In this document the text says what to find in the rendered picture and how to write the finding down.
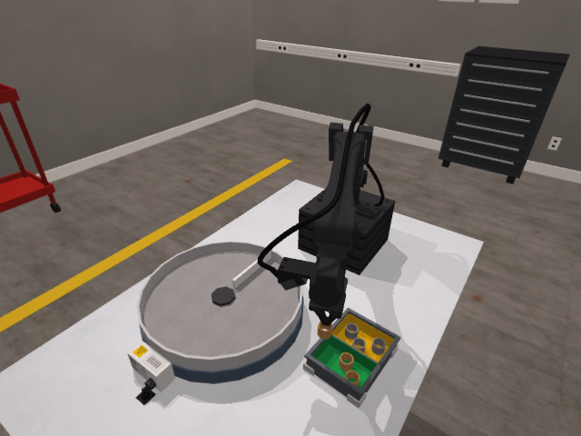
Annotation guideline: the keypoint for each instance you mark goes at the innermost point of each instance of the grey metal bushing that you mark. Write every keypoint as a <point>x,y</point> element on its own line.
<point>378,350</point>
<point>351,327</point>
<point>361,342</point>

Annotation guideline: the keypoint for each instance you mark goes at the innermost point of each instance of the dark grey divided bin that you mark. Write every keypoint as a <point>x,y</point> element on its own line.
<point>336,381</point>

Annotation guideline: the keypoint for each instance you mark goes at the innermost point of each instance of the grey round turntable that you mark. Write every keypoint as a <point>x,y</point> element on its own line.
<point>191,318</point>

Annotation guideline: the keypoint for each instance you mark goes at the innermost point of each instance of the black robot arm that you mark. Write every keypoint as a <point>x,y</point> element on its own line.
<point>332,233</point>

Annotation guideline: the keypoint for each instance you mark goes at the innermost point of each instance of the bronze bushing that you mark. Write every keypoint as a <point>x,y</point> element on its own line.
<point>324,334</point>
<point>346,357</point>
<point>354,375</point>

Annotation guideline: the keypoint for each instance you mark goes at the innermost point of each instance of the green bin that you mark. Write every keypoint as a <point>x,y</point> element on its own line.
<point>329,354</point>

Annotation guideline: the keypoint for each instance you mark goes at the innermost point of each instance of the yellow bin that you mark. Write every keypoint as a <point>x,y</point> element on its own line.
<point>366,332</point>

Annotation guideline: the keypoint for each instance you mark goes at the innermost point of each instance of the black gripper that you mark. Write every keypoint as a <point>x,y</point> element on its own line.
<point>335,311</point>

